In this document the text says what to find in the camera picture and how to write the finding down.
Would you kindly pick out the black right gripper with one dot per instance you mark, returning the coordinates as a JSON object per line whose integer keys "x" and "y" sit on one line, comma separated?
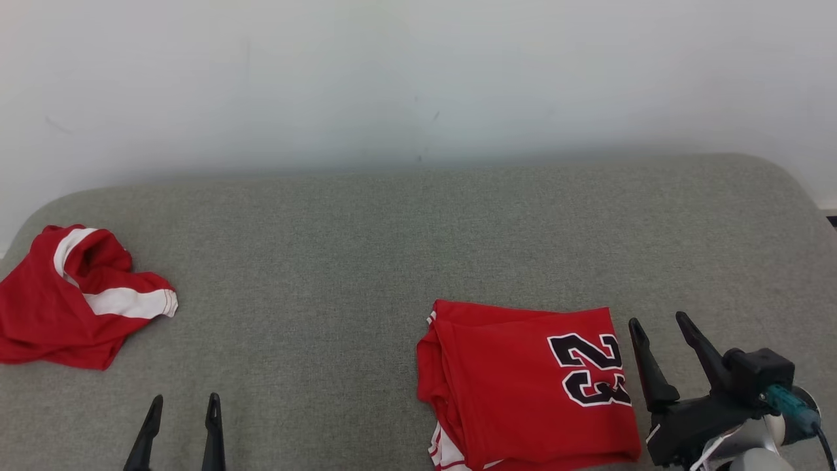
{"x": 693, "y": 425}

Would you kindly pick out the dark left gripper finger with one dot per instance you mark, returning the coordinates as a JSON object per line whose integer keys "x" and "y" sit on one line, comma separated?
{"x": 213, "y": 435}
{"x": 145, "y": 438}

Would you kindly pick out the red shorts with white stripe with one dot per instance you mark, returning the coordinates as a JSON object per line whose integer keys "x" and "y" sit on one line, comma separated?
{"x": 46, "y": 314}

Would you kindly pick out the red jersey with number 23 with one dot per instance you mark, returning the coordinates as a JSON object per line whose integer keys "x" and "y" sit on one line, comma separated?
{"x": 510, "y": 386}

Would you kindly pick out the grey fabric sofa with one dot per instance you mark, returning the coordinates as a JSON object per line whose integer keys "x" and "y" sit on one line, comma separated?
{"x": 327, "y": 261}

